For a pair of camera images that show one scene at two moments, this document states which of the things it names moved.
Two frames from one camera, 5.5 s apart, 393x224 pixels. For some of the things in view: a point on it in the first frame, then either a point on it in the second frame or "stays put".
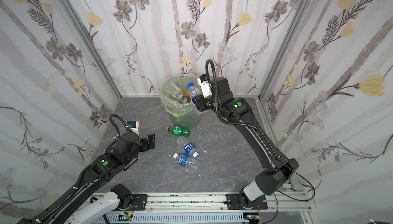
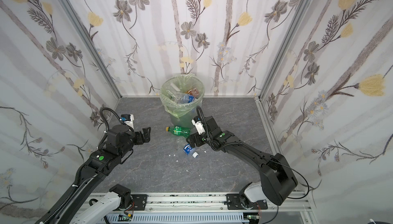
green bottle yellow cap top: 179,131 stays put
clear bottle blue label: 193,92 -> 183,98
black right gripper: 200,102 -> 195,140
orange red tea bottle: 187,94 -> 194,91
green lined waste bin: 176,102 stays put
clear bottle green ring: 175,89 stays put
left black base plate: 139,201 stays put
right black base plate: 234,202 stays put
